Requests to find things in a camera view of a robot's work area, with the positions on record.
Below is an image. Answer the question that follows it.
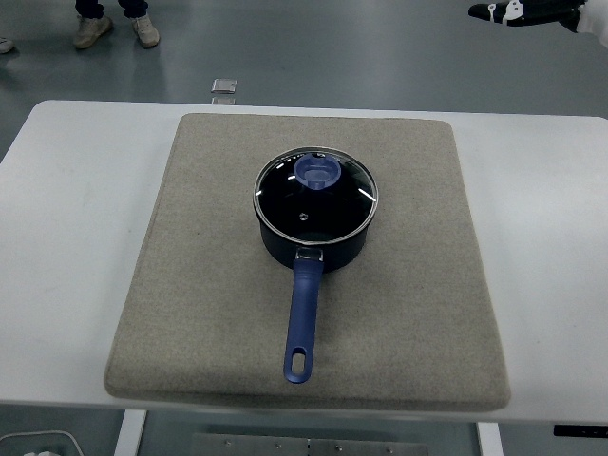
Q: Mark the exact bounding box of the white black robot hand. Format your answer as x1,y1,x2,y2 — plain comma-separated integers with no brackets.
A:
467,0,608,35

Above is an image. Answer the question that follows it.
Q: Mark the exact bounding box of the glass lid with blue knob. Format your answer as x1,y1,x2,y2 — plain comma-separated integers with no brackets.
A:
253,146,380,244

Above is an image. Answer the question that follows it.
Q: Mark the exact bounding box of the black bar under table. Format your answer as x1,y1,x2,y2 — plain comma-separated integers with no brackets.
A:
553,424,608,439

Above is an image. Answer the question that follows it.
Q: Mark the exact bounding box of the white table leg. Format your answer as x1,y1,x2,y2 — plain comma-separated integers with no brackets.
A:
476,421,504,456
113,408,148,456

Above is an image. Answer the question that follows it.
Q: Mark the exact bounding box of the beige fabric mat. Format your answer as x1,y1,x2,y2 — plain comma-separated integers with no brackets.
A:
103,112,513,412

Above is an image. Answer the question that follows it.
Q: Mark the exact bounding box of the grey metal plate with screws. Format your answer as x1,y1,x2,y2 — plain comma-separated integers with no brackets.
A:
189,432,431,456

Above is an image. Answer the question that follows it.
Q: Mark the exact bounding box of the dark pot with blue handle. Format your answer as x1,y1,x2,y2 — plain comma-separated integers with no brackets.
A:
255,199,377,384

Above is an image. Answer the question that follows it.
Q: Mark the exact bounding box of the white cable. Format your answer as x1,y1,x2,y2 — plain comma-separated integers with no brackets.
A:
0,429,82,456

